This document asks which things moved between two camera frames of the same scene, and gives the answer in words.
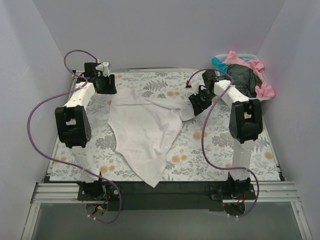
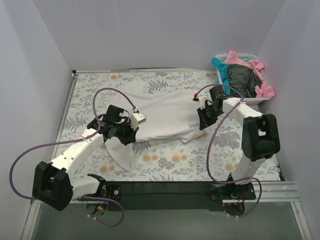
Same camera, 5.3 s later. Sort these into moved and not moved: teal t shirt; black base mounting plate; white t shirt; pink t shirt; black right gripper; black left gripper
Moved: white t shirt; black left gripper; black right gripper
Not moved: black base mounting plate; pink t shirt; teal t shirt
